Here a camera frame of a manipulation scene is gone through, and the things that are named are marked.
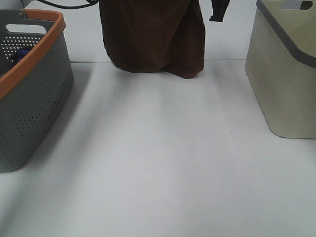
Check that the grey basket with orange rim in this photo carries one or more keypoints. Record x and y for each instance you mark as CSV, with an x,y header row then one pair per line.
x,y
34,91

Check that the brown towel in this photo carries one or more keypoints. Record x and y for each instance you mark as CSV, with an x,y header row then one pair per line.
x,y
148,36

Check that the blue cloth in basket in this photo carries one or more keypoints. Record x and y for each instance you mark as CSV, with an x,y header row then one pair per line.
x,y
18,56

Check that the beige basket with grey rim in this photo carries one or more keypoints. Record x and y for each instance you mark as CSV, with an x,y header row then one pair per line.
x,y
281,66

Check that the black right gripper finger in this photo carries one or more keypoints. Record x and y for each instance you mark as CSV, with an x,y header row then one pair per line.
x,y
219,8

